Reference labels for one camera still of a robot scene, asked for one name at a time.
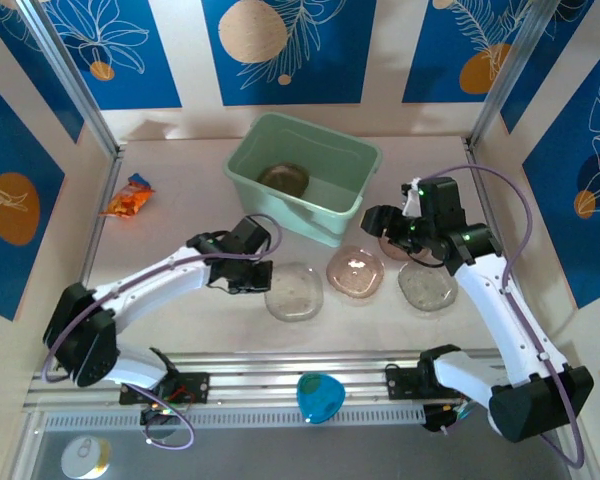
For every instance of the peach glass plate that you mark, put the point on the peach glass plate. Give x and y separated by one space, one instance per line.
355 280

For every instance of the green plastic bin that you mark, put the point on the green plastic bin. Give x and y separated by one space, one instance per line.
330 165

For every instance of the brown plate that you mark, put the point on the brown plate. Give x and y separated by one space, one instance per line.
284 179

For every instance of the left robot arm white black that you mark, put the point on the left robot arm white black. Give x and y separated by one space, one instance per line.
145 285

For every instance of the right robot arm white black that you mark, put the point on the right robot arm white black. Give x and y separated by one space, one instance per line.
495 310

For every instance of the blue plastic cup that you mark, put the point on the blue plastic cup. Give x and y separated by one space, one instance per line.
320 399

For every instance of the orange snack bag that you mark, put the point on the orange snack bag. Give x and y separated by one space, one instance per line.
126 199

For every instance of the controller circuit board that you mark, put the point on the controller circuit board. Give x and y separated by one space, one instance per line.
159 413
447 414

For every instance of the white yellow pull-tab can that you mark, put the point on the white yellow pull-tab can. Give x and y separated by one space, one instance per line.
86 456

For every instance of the aluminium side rail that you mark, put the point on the aluminium side rail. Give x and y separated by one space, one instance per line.
95 235
485 197

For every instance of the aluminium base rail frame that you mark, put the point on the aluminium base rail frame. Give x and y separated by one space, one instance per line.
280 370

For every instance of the aluminium frame post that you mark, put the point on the aluminium frame post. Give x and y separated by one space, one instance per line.
70 80
515 70

